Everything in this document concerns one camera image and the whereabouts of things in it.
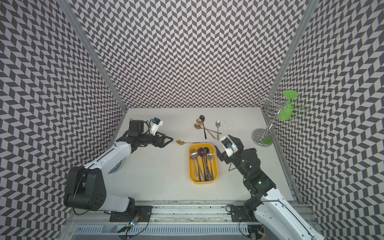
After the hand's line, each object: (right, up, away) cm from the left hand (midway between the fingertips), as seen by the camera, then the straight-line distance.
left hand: (167, 138), depth 85 cm
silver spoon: (+15, -10, +5) cm, 19 cm away
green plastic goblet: (+63, +14, -10) cm, 65 cm away
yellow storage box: (+27, -8, +9) cm, 30 cm away
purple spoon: (+20, -10, +9) cm, 24 cm away
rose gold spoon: (+17, +6, +23) cm, 30 cm away
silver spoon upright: (+32, +7, +23) cm, 40 cm away
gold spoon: (+18, +10, +26) cm, 33 cm away
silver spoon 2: (+25, -12, +7) cm, 28 cm away
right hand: (+31, -1, -12) cm, 33 cm away
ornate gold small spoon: (+7, -5, +14) cm, 16 cm away
